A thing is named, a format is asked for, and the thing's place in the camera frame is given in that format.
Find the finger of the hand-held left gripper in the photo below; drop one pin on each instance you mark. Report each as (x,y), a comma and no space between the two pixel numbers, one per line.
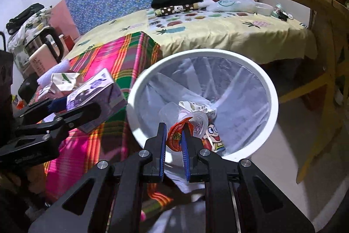
(81,115)
(56,105)

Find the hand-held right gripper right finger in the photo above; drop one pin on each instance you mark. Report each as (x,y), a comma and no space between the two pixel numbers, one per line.
(186,159)

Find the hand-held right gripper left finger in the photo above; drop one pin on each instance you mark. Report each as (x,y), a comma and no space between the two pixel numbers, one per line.
(163,152)

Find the orange snack wrapper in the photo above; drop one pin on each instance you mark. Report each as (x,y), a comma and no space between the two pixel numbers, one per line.
(176,137)

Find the white paper wrapper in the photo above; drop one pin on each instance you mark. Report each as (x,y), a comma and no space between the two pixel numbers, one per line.
(64,81)

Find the purple drink carton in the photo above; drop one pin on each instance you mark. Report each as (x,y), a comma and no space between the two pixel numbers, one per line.
(95,91)

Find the white round trash bin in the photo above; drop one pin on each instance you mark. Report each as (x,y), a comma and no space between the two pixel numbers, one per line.
(270,102)

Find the black suitcase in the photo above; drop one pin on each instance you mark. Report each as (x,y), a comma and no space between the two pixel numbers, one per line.
(27,87)

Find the red white package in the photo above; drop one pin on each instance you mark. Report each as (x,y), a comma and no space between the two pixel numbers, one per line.
(19,105)

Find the cartoon print wrapper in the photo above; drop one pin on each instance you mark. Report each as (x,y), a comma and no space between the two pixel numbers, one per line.
(214,133)

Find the clear plastic cup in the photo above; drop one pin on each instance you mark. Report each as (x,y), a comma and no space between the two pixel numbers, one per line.
(169,113)

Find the pink electric kettle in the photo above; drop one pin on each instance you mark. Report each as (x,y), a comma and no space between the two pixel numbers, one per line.
(41,61)

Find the pink green plaid tablecloth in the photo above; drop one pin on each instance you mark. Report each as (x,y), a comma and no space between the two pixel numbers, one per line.
(117,58)

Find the clear plastic bin liner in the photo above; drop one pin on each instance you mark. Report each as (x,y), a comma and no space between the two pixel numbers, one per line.
(240,102)

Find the pineapple print bedding pile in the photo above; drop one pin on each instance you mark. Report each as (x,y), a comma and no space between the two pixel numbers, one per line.
(24,28)

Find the black bundled cloth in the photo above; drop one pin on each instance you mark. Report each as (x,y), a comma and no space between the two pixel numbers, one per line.
(23,16)

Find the yellow pineapple bedsheet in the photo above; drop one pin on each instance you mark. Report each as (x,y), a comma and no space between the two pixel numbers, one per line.
(231,31)

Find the brown polka dot cloth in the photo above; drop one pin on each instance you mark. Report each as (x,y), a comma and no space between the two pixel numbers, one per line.
(174,9)

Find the white plastic bag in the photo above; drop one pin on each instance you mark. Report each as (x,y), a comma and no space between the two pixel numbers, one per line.
(231,2)

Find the small glass bottle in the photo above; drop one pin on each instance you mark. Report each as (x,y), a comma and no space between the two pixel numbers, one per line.
(277,10)

